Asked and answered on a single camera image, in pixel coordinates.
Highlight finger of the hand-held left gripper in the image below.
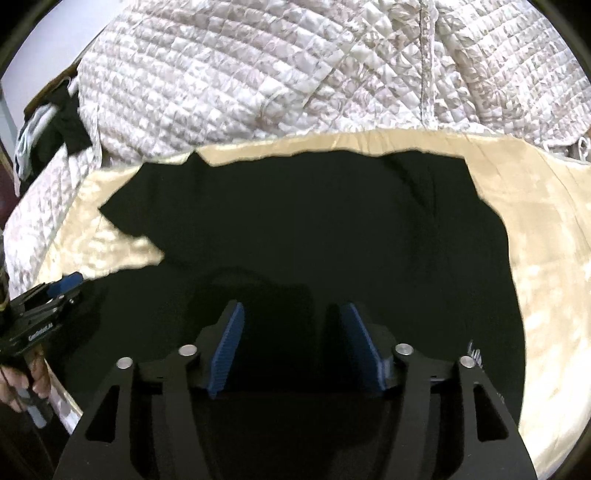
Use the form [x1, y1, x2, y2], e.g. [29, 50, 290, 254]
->
[19, 272, 85, 309]
[23, 295, 83, 328]

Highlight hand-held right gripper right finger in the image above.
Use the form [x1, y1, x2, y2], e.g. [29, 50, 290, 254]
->
[339, 302, 539, 480]

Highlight person's left hand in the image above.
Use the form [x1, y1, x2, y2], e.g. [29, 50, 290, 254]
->
[0, 346, 52, 414]

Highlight pale blue white cloth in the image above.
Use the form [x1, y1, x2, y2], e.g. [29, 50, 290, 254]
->
[13, 102, 62, 182]

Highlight gold satin bed sheet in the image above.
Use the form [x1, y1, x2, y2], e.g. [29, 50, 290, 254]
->
[39, 128, 591, 478]

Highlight wooden headboard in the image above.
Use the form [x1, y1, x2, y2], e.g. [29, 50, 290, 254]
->
[23, 65, 80, 117]

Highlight black pants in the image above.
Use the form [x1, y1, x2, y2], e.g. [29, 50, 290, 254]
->
[44, 149, 528, 480]

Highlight floral quilted blanket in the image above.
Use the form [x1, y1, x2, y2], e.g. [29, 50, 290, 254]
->
[2, 0, 591, 435]

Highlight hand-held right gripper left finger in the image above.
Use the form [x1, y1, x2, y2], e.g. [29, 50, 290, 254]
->
[53, 300, 246, 480]

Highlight black cloth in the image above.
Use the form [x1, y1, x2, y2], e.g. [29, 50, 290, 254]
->
[34, 84, 92, 160]

